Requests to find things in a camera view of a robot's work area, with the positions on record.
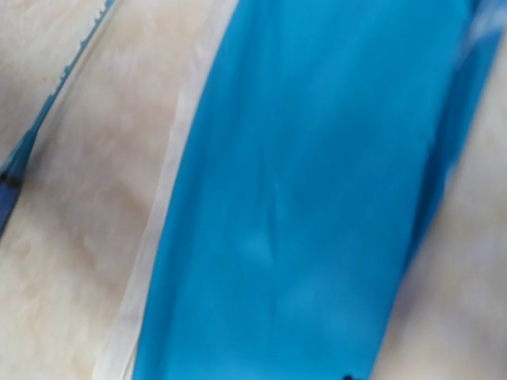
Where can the blue badminton racket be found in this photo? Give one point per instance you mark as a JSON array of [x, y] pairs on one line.
[[14, 167]]

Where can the blue racket cover bag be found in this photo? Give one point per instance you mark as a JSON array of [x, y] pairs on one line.
[[310, 151]]

